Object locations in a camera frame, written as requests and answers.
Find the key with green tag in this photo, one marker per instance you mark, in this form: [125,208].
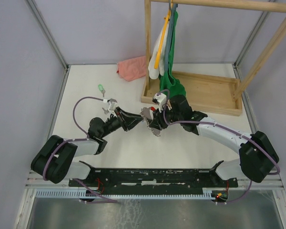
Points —
[102,90]

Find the yellow clothes hanger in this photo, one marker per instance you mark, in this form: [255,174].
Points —
[159,49]

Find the green hanging garment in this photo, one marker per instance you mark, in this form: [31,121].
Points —
[168,80]

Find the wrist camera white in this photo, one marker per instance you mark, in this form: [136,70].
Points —
[160,99]
[111,105]

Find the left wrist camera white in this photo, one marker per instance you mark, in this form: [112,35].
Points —
[111,105]

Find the pink cloth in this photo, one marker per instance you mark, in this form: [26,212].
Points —
[132,69]

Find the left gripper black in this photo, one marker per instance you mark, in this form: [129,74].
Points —
[129,119]

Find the grey clothes hanger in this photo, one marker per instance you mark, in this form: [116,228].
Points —
[169,35]

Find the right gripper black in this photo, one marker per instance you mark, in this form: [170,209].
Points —
[158,121]

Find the wooden clothes rack tray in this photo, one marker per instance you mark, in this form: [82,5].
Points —
[222,95]

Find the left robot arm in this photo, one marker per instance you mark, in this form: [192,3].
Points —
[54,162]

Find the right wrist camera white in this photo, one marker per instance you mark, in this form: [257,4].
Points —
[160,99]

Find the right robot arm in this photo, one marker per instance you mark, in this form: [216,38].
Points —
[256,155]

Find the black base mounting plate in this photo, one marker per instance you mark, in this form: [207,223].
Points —
[154,181]

